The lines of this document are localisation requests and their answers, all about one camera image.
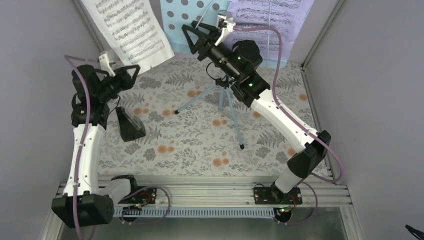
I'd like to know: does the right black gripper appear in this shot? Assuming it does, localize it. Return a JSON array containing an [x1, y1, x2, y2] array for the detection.
[[182, 21, 240, 81]]

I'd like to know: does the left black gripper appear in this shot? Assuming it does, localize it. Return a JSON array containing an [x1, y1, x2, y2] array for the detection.
[[97, 64, 140, 102]]

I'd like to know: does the light blue music stand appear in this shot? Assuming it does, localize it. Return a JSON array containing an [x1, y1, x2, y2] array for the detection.
[[159, 0, 292, 150]]

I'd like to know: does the white sheet music paper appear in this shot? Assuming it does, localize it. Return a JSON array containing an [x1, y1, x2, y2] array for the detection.
[[82, 0, 174, 74]]

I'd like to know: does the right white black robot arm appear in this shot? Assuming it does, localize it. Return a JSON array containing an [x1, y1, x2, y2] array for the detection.
[[181, 21, 331, 204]]

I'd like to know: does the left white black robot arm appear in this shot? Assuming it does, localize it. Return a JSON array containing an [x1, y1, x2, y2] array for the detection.
[[51, 64, 140, 229]]

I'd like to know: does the floral patterned table mat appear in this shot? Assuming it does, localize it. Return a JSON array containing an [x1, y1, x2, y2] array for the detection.
[[96, 56, 327, 177]]

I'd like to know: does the black object at corner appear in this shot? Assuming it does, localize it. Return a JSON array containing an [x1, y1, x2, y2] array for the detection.
[[405, 224, 424, 240]]

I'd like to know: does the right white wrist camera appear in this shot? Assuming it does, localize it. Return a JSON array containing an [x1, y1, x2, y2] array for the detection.
[[214, 11, 236, 46]]

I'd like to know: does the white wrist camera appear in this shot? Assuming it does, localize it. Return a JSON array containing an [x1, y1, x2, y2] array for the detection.
[[214, 11, 236, 46], [98, 49, 116, 77]]

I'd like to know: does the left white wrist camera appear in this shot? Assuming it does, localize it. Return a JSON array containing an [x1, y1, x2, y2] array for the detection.
[[98, 49, 116, 77]]

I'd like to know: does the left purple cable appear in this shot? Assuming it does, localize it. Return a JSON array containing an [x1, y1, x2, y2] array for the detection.
[[63, 54, 110, 240]]

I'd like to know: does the purple cable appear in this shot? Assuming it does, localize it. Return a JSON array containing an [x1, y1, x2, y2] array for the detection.
[[63, 54, 110, 240], [231, 25, 345, 185]]

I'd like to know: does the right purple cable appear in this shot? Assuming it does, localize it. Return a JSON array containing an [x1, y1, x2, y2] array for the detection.
[[231, 25, 345, 185]]

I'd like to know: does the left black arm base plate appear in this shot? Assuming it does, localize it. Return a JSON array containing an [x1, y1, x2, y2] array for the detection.
[[118, 187, 158, 210]]

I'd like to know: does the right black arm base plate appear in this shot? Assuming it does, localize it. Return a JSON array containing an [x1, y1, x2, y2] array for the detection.
[[253, 184, 303, 205]]

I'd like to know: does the aluminium mounting rail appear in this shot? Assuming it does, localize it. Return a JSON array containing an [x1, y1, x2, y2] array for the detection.
[[54, 175, 354, 220]]

